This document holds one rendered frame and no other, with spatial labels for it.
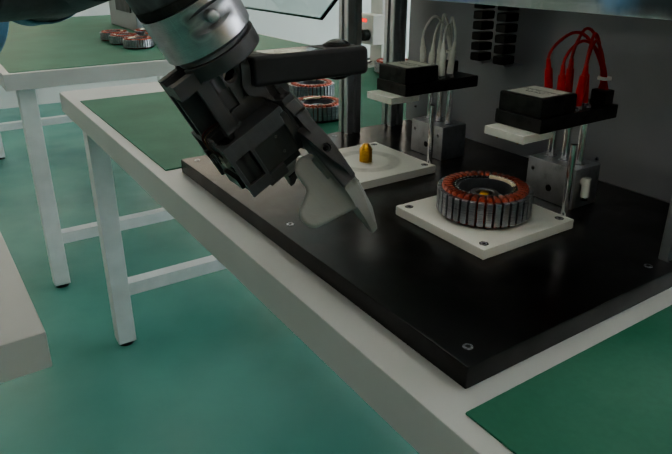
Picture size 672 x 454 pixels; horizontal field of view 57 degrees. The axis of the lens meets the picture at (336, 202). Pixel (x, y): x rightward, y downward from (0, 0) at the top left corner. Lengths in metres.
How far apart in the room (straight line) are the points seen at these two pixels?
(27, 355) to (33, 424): 1.13
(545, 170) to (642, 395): 0.37
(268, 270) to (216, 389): 1.07
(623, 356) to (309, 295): 0.30
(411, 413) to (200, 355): 1.39
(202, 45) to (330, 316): 0.28
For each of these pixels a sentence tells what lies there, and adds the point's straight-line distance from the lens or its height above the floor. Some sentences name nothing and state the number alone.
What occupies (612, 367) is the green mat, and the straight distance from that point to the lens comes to 0.58.
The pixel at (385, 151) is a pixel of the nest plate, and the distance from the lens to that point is 0.98.
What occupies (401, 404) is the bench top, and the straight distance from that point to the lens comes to 0.53.
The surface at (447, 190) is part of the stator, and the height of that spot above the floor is 0.82.
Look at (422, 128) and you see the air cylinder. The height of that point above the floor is 0.81.
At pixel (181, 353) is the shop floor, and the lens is 1.89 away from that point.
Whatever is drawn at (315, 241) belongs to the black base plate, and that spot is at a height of 0.77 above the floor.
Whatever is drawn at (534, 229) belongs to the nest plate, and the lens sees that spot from 0.73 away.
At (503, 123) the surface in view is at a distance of 0.78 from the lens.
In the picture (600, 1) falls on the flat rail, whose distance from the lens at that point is 0.75.
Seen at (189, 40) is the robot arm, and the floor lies 1.01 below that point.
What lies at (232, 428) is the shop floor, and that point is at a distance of 1.62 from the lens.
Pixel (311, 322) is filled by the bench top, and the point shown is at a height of 0.73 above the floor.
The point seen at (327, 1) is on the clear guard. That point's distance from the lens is 0.72.
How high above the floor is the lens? 1.07
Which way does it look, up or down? 22 degrees down
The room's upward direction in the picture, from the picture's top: straight up
